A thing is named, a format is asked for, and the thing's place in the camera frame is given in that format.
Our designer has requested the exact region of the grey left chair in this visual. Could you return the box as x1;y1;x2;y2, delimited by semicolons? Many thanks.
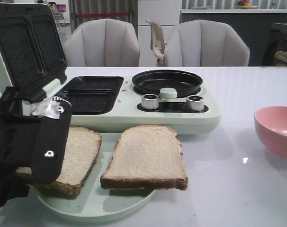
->
63;18;140;67

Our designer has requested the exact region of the bread slice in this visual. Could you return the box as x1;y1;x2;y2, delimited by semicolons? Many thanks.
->
100;125;188;190
15;126;102;196

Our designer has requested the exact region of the beige office chair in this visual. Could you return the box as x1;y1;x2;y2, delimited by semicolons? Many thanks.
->
146;19;166;67

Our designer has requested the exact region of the green breakfast maker lid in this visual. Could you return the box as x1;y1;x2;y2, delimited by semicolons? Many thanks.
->
0;3;67;102

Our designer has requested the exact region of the silver right control knob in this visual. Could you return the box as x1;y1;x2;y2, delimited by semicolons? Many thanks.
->
186;95;204;112

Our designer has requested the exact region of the fruit bowl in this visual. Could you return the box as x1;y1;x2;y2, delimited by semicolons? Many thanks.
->
237;0;258;9

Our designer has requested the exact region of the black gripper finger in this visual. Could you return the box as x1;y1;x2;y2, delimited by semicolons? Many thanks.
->
30;96;72;183

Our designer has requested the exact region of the silver control knob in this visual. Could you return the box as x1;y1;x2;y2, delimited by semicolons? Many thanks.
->
186;95;204;112
141;94;159;110

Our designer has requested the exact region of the green breakfast maker base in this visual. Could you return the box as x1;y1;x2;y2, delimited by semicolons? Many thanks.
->
57;76;221;134

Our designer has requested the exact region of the grey right chair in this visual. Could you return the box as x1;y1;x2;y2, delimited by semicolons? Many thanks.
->
164;20;250;67

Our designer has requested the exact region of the pink bowl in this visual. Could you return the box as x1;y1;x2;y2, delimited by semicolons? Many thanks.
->
254;106;287;158

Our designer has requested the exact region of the silver left control knob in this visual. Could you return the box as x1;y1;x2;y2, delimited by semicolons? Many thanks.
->
141;94;159;110

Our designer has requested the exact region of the black round frying pan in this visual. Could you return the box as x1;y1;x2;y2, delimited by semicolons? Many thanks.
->
132;70;203;98

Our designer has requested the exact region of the grey chair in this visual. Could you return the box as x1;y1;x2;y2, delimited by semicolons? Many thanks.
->
164;20;250;67
63;18;140;67

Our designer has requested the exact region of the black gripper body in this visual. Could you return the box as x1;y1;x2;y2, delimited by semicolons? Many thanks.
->
0;87;49;207

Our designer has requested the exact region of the green round plate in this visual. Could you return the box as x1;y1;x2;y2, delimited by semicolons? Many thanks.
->
34;133;155;223

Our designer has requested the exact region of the white cabinet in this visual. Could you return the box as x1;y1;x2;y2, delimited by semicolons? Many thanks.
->
137;0;181;67

